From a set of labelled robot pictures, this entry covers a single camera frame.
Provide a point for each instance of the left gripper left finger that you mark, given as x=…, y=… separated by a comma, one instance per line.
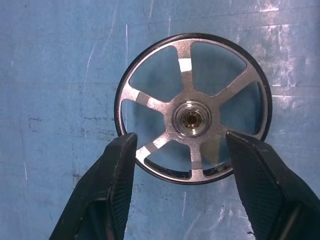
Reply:
x=110, y=180

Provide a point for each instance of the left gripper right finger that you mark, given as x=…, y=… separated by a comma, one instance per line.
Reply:
x=265, y=185

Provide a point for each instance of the black rimmed silver spoked rotor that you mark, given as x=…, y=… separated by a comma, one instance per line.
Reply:
x=186, y=85

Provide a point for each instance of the blue table mat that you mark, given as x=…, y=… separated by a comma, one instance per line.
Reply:
x=50, y=75

